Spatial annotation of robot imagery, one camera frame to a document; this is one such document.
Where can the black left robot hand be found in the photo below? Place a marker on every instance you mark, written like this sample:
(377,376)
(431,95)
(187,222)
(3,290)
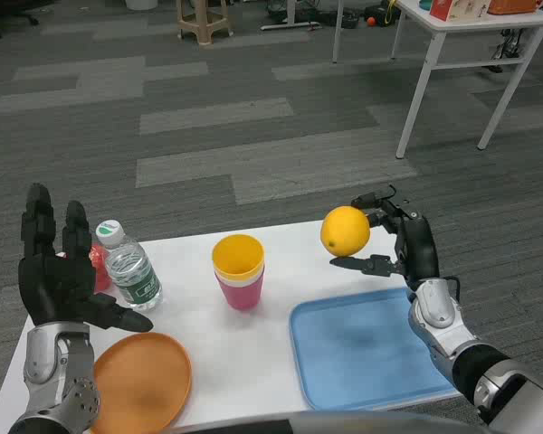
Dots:
(50,280)

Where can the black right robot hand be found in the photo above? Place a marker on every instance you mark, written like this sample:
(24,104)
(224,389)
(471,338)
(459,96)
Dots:
(417,246)

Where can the yellow lemon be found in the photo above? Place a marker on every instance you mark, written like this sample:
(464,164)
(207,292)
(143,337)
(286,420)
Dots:
(345,230)

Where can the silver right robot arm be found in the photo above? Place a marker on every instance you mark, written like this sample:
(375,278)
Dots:
(475,357)

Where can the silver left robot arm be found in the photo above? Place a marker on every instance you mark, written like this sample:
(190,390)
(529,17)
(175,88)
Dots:
(56,380)

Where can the blue rectangle plate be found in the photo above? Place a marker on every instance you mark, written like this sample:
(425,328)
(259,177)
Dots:
(366,348)

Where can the orange round plate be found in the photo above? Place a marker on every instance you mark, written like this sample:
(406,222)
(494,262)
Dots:
(140,384)

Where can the red round object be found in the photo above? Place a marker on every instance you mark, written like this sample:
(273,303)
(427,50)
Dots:
(100,267)

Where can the clear water bottle green label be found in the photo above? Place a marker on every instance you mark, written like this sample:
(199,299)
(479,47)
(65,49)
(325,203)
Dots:
(131,271)

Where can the white cup between stacked cups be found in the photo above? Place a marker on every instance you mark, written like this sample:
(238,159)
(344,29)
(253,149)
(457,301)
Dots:
(241,279)

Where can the yellow plastic cup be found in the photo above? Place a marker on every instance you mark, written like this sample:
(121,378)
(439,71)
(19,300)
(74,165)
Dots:
(238,260)

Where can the pink plastic cup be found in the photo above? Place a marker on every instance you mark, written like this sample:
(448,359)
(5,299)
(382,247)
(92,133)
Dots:
(242,294)

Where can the silver robot chest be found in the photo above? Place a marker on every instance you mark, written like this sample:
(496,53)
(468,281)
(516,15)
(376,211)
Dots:
(326,424)

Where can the red and white box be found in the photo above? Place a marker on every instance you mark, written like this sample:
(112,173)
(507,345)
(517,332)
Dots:
(457,9)

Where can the orange basket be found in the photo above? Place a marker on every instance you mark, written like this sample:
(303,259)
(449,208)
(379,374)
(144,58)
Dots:
(511,5)

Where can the black office chair base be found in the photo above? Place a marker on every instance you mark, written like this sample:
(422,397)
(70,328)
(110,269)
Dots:
(4,18)

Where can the white round bin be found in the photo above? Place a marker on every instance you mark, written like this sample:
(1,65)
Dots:
(141,3)

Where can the beige plastic stool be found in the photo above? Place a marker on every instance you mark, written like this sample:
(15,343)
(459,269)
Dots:
(203,20)

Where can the white metal-frame table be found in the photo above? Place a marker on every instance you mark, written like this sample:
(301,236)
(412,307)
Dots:
(439,50)

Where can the white desk leg frame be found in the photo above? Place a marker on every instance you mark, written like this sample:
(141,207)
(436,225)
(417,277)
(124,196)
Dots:
(294,22)

